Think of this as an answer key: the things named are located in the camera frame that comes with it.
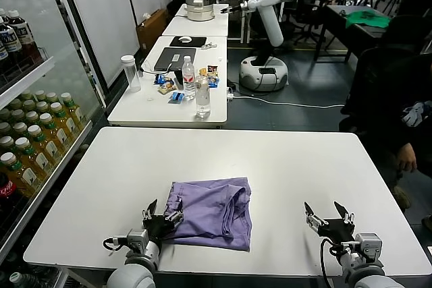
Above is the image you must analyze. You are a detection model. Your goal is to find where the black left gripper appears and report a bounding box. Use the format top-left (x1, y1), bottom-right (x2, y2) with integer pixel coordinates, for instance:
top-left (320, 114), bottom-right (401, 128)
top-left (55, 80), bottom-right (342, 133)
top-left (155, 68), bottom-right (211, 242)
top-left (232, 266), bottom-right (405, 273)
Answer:
top-left (141, 196), bottom-right (185, 240)

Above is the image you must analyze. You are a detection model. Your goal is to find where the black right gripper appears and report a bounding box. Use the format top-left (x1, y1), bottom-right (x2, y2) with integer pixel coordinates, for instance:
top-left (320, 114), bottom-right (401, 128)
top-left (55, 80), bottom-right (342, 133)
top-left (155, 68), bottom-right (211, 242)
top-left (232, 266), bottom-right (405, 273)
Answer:
top-left (304, 200), bottom-right (357, 246)

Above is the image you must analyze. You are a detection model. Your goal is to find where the purple t-shirt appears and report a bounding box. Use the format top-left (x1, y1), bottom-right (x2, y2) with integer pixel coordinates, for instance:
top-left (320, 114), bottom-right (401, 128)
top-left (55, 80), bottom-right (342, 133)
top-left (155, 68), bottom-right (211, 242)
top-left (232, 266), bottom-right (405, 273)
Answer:
top-left (165, 176), bottom-right (253, 252)

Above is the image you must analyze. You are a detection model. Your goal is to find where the white rectangular table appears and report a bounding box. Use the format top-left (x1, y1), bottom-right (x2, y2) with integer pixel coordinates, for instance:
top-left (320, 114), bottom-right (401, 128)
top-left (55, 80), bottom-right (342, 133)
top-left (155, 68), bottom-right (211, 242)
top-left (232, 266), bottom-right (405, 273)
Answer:
top-left (107, 35), bottom-right (229, 129)
top-left (161, 3), bottom-right (230, 38)

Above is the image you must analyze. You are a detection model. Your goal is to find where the clear square bottle white cap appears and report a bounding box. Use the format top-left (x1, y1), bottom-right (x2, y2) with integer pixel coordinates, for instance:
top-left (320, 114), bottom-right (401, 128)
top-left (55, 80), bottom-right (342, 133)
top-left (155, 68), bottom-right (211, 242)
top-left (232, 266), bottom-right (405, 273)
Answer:
top-left (194, 76), bottom-right (211, 119)

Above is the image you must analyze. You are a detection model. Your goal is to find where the black phone stand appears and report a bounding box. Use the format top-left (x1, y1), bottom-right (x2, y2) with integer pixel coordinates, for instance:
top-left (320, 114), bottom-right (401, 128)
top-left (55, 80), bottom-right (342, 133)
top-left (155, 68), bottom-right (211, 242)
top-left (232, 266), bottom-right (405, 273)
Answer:
top-left (173, 69), bottom-right (185, 90)

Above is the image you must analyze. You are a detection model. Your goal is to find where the water bottle red label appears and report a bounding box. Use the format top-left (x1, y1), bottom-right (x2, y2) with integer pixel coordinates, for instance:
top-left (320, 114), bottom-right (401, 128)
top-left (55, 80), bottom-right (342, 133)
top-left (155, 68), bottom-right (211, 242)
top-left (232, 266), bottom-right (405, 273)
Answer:
top-left (182, 55), bottom-right (196, 101)

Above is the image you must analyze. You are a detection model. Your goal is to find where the clear jar white lid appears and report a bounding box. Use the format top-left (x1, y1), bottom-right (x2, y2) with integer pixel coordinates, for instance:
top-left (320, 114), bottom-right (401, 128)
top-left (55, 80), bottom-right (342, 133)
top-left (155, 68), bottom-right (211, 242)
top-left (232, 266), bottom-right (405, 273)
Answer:
top-left (120, 55), bottom-right (142, 92)

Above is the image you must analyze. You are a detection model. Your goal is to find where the black closed laptop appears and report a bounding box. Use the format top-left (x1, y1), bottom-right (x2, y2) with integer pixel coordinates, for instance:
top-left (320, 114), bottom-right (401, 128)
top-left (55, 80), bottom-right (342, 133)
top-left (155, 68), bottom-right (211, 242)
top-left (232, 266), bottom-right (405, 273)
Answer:
top-left (153, 47), bottom-right (197, 73)

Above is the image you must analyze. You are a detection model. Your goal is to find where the cola bottle red label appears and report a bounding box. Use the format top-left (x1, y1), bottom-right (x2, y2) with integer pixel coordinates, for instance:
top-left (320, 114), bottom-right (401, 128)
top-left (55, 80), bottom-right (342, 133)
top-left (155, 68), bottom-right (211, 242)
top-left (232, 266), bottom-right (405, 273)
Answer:
top-left (0, 171), bottom-right (20, 211)

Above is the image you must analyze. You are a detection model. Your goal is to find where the bottle with white green cap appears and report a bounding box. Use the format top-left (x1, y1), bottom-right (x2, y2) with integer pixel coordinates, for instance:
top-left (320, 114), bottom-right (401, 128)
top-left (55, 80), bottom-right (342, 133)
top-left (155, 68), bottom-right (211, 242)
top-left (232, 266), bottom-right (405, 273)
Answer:
top-left (8, 272), bottom-right (43, 288)

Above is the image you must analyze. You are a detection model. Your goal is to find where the black mouse pad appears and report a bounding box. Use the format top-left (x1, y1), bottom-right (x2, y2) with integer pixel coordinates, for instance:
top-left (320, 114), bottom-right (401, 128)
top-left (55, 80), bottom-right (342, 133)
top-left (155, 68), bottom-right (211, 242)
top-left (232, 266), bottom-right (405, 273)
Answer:
top-left (168, 36), bottom-right (207, 49)

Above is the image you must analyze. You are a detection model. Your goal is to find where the brown cardboard box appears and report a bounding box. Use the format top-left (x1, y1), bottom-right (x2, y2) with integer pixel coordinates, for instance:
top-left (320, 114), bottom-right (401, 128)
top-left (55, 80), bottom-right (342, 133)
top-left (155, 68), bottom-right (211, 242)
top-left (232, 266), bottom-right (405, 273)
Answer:
top-left (136, 9), bottom-right (169, 51)

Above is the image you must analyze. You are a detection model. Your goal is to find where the white cooler shelf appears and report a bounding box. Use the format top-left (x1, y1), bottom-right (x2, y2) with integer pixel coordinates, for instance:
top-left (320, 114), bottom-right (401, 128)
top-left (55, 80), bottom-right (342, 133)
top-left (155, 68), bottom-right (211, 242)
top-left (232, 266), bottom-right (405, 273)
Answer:
top-left (0, 55), bottom-right (55, 110)

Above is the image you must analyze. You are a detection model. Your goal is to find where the green cloth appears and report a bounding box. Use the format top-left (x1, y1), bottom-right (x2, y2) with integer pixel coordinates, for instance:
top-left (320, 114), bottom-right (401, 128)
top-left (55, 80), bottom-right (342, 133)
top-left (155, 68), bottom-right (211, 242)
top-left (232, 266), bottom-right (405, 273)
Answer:
top-left (346, 10), bottom-right (391, 29)

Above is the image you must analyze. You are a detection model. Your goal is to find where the dark work table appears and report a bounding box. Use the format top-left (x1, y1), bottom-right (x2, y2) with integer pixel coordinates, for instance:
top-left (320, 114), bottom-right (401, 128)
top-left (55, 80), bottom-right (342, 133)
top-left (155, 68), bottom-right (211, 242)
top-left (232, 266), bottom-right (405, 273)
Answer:
top-left (317, 3), bottom-right (389, 63)

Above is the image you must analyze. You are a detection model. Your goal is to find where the white humanoid wheeled robot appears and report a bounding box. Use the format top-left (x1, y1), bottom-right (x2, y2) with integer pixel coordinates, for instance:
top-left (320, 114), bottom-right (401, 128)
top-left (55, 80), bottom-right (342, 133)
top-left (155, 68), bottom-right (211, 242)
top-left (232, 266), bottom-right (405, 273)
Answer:
top-left (219, 0), bottom-right (300, 92)

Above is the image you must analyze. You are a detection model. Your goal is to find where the white steamer pot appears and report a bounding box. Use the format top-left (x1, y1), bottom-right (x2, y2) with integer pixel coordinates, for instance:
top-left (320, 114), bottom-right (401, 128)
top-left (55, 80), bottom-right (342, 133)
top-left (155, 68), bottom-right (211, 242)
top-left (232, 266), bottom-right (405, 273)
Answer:
top-left (184, 0), bottom-right (215, 22)

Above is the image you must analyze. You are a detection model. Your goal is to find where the dark tea bottle white cap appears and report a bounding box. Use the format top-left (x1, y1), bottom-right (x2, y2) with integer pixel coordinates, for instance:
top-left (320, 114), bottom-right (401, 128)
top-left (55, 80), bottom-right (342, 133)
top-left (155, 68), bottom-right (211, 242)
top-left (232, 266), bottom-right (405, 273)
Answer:
top-left (6, 9), bottom-right (36, 63)
top-left (0, 16), bottom-right (18, 66)

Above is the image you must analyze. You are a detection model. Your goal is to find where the glass door drinks cooler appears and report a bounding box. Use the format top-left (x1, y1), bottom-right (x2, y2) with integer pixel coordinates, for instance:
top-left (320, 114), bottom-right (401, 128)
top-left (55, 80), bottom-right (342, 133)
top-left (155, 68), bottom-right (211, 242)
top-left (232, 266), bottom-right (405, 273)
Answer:
top-left (0, 0), bottom-right (111, 288)

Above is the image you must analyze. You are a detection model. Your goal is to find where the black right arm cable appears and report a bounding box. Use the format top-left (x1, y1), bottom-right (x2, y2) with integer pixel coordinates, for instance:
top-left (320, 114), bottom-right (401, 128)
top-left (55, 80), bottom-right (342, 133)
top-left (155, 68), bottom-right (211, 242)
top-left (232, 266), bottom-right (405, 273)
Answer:
top-left (319, 237), bottom-right (358, 288)

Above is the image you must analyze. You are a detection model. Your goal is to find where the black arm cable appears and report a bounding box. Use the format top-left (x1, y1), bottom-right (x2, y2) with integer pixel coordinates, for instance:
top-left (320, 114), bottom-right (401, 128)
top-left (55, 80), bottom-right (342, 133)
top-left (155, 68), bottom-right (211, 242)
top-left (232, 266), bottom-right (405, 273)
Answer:
top-left (319, 237), bottom-right (358, 288)
top-left (103, 236), bottom-right (129, 252)

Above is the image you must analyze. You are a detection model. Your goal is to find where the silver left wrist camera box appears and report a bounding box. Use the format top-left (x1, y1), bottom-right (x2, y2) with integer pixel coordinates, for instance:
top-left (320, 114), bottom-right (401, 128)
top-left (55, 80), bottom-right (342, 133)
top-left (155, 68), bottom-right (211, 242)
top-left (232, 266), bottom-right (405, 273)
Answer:
top-left (127, 229), bottom-right (150, 252)

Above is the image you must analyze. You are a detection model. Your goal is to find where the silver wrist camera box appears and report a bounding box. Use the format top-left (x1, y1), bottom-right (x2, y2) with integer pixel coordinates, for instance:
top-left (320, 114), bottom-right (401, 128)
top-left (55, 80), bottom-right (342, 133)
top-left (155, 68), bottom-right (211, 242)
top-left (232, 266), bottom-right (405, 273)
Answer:
top-left (127, 229), bottom-right (150, 252)
top-left (354, 233), bottom-right (384, 264)

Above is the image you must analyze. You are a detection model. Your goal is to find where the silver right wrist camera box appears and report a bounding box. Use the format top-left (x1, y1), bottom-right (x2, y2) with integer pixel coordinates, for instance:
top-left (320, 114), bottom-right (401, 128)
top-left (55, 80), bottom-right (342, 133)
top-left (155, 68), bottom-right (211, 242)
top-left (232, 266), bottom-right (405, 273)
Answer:
top-left (354, 233), bottom-right (384, 264)

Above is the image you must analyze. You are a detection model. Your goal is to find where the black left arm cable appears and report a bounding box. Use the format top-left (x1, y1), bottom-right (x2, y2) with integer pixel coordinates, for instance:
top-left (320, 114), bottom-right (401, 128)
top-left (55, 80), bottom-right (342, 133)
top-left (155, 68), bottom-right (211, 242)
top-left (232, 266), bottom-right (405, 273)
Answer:
top-left (103, 236), bottom-right (129, 252)

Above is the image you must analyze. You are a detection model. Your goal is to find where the white floor cable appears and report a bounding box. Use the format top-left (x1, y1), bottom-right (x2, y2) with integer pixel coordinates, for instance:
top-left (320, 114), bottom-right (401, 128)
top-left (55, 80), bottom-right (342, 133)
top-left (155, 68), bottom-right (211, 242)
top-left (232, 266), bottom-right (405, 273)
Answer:
top-left (232, 94), bottom-right (345, 109)

